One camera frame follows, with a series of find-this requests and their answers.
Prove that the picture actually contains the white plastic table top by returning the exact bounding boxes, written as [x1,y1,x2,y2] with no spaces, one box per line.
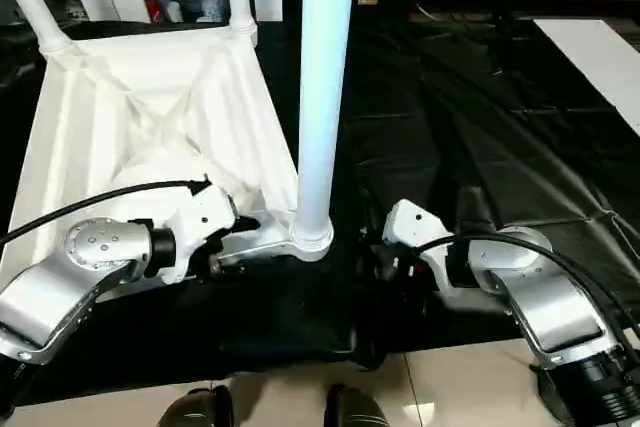
[5,19,333,288]

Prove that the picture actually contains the person's black shoes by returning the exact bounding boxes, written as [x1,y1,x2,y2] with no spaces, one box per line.
[326,383,389,427]
[158,385,236,427]

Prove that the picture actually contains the black plastic mat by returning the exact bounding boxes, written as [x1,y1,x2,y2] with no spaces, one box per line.
[0,7,640,403]

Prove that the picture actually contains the white flat board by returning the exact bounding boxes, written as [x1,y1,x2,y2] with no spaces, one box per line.
[532,17,640,138]

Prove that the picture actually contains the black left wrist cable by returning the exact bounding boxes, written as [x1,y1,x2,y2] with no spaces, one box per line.
[0,179,211,246]

